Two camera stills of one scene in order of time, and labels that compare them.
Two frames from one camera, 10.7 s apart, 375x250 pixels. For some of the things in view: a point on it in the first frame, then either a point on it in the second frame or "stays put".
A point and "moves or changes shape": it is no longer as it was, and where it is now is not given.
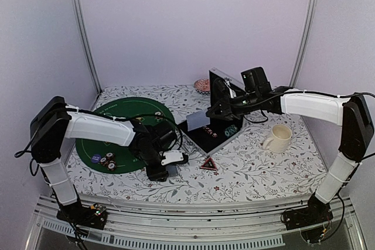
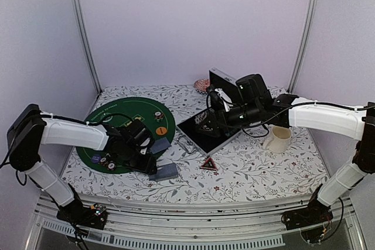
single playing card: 197,120 moves or changes shape
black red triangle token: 209,164 stays put
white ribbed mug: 279,141 stays put
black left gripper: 154,175 to 147,166
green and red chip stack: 109,161 stays put
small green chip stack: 158,116 stays put
